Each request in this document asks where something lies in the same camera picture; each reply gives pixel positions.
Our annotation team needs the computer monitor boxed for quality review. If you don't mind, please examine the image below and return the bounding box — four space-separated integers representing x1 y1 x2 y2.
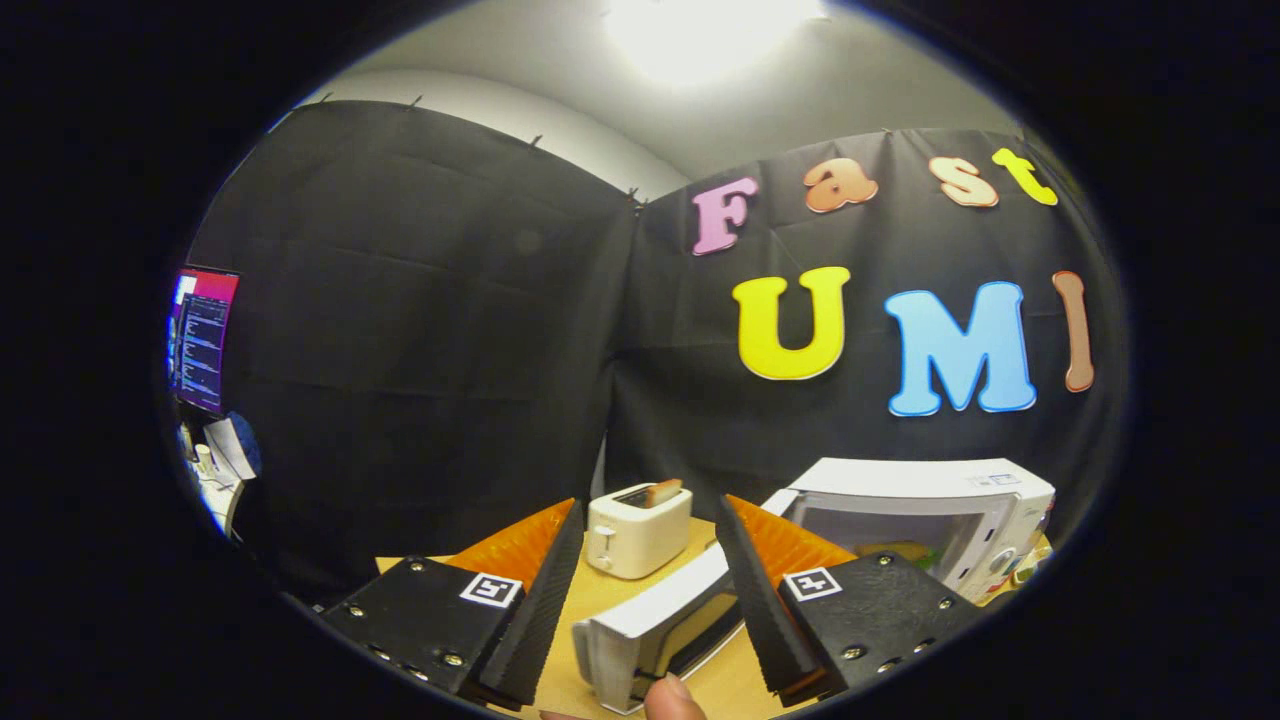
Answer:
168 265 241 416

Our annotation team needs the white and blue object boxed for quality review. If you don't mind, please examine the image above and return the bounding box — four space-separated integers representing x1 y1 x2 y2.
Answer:
204 411 263 482

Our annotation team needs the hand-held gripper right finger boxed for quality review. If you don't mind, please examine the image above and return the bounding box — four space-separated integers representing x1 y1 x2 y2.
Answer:
715 494 986 706

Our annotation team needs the white toaster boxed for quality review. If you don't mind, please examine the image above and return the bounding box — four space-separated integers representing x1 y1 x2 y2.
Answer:
586 482 693 580

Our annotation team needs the black backdrop cloth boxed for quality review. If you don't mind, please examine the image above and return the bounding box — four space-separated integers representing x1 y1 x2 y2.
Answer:
185 100 1131 601

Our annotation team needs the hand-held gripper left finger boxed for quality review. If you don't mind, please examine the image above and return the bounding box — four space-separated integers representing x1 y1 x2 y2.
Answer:
320 499 586 711

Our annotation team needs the white microwave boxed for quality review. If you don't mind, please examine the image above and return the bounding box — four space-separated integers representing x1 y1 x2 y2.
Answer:
572 458 1056 716

